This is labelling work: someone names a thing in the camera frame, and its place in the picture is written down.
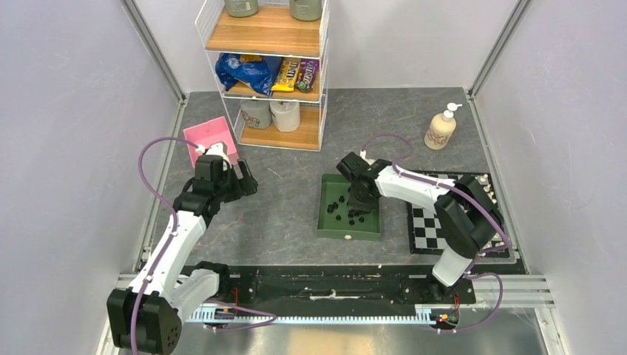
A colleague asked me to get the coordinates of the yellow candy bag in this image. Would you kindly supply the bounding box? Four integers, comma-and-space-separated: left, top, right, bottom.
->
271, 58, 301, 92

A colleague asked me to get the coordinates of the white toilet paper roll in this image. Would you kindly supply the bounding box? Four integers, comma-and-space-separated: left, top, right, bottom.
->
270, 101, 300, 132

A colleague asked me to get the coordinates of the white chess pieces row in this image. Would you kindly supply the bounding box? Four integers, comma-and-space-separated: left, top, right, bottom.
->
477, 173, 505, 253

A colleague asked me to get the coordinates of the pink plastic box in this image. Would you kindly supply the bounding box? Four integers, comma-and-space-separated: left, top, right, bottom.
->
183, 116, 240, 165

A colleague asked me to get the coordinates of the grey patterned mug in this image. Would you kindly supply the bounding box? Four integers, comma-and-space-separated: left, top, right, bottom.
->
240, 100, 272, 129

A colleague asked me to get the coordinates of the green jar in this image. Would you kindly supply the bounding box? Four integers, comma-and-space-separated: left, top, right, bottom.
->
224, 0, 259, 18
289, 0, 322, 21

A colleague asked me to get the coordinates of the black and white chessboard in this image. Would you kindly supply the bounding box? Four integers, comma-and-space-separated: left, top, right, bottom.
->
406, 170, 495, 255

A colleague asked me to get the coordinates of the white wire wooden shelf rack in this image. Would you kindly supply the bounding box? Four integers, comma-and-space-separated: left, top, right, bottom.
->
194, 1, 330, 151

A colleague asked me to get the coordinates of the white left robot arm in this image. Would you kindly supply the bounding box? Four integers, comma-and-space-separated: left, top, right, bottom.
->
106, 155, 258, 354

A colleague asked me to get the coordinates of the green jar left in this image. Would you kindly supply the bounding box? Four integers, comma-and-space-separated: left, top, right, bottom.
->
224, 0, 259, 18

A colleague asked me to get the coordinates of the cream soap pump bottle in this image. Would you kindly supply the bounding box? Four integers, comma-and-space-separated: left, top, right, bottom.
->
424, 103, 462, 150

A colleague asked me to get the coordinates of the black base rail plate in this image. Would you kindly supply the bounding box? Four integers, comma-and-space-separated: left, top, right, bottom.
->
170, 262, 477, 319

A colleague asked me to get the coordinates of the green jar right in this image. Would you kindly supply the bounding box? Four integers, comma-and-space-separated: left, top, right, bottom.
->
289, 0, 322, 21

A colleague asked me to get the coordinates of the brown candy bag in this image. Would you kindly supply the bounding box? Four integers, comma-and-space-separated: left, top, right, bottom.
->
295, 58, 319, 92

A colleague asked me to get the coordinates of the blue snack bag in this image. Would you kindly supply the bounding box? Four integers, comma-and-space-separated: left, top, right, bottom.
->
215, 53, 282, 96

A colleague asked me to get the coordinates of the green plastic tray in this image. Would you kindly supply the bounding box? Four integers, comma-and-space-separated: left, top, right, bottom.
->
316, 173, 382, 241

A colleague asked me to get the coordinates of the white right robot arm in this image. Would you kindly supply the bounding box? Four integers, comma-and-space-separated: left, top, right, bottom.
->
336, 152, 511, 302

